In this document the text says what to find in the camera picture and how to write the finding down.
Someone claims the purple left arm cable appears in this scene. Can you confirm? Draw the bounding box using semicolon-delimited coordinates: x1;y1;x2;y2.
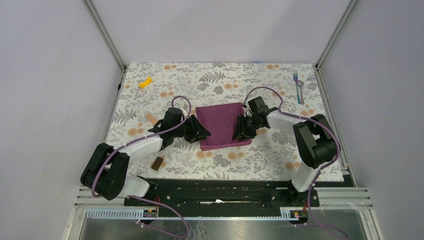
91;95;191;240

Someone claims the floral patterned table mat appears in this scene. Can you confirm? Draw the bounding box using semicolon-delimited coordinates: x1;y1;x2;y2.
105;62;325;181

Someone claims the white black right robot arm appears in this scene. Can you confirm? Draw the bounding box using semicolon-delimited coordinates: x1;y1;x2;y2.
232;97;341;206

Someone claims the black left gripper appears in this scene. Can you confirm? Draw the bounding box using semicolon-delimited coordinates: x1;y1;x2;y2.
172;114;211;143

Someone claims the slotted grey cable duct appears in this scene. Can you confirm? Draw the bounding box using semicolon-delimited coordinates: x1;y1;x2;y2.
85;208;300;222

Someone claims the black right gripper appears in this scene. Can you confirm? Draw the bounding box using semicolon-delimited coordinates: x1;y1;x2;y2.
232;114;263;142

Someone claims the purple cloth napkin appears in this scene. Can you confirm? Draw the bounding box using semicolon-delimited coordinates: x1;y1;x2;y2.
195;102;252;152

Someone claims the silver spoon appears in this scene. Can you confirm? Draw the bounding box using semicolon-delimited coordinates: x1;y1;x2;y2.
296;80;305;105

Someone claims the iridescent fork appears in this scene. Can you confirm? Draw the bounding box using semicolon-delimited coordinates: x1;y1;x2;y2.
293;71;301;104

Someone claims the brown rectangular block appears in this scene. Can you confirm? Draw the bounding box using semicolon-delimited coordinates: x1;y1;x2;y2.
150;156;164;171

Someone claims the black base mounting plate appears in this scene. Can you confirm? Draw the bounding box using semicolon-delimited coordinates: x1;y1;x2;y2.
145;178;320;217

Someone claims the yellow plastic block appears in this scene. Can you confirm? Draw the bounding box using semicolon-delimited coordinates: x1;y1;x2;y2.
138;76;153;89

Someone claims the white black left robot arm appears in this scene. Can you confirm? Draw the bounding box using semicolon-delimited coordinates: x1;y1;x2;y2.
80;107;212;206

